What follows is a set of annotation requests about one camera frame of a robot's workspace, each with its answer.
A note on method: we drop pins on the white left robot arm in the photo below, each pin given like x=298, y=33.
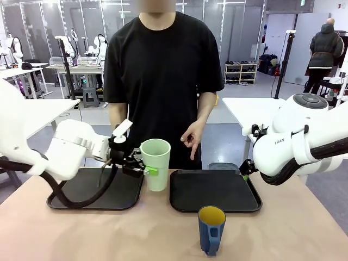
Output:
x=70, y=141

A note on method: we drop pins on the person's left hand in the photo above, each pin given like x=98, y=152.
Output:
x=193, y=136

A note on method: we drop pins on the white shoe rack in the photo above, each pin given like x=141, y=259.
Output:
x=240, y=73

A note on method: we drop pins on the grey plastic stool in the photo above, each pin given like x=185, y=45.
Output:
x=90, y=98

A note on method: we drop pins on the person in dark jacket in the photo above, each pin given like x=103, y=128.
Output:
x=323, y=51

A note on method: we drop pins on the white table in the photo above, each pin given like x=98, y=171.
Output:
x=250, y=108
x=32, y=111

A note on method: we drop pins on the cluttered background workbench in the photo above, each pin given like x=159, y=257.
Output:
x=81, y=66

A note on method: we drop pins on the black bags pile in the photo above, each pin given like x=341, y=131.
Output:
x=267, y=63

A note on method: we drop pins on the dark grey flat plate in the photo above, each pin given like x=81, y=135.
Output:
x=223, y=166

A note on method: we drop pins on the white background desk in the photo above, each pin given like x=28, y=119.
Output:
x=24, y=73

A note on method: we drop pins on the person in black t-shirt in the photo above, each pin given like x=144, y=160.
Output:
x=163, y=81

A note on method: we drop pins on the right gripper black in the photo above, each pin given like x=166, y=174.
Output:
x=248, y=167

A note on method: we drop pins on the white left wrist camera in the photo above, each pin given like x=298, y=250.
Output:
x=122, y=130

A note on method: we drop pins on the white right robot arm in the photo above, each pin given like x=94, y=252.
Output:
x=288, y=144

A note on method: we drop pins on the pale green plastic cup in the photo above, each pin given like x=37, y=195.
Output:
x=156, y=166

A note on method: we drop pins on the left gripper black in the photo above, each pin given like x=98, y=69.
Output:
x=118, y=153

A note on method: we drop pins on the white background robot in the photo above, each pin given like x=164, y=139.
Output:
x=98, y=49
x=15, y=49

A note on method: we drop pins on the black plastic tray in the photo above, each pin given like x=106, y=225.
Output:
x=214, y=190
x=122, y=190

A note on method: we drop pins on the person's right forearm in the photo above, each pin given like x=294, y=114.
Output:
x=117, y=114

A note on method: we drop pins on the person's left forearm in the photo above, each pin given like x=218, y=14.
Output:
x=206, y=108

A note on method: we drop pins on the black stand pole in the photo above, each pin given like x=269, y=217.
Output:
x=68, y=73
x=282, y=65

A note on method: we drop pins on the blue mug yellow inside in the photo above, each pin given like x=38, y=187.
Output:
x=212, y=233

